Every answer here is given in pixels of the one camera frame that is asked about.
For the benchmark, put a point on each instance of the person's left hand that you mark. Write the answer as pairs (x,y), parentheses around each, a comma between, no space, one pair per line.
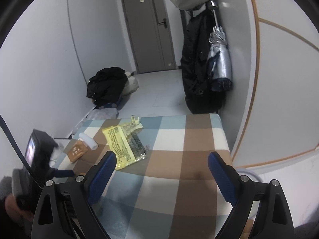
(14,212)

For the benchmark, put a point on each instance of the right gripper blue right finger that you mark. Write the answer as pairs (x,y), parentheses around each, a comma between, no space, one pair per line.
(237,190)

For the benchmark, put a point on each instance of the silver folded umbrella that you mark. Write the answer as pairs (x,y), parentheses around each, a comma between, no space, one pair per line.
(218,61)

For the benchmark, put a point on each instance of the checkered blue brown tablecloth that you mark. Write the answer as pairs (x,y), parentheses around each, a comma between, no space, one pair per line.
(171,193)

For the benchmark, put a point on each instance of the beige bag on floor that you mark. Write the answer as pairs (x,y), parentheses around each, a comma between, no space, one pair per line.
(131,84)

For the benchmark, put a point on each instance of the black hanging coat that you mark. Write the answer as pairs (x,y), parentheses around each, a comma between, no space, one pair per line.
(199,97)

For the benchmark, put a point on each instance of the grey brown entrance door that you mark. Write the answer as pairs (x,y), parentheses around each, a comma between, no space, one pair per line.
(149,33)

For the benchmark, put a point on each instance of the grey plastic bag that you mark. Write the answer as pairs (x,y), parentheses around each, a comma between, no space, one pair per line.
(102,114)

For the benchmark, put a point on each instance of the black clothes pile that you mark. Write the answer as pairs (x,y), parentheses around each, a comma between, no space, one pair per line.
(107,86)

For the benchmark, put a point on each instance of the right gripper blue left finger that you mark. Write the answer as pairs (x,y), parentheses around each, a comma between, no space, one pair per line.
(86,190)

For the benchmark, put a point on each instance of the brown small carton box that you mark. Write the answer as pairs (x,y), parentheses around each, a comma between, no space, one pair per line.
(75,149)

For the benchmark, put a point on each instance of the large yellow snack bag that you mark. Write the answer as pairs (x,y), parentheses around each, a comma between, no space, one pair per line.
(123,140)

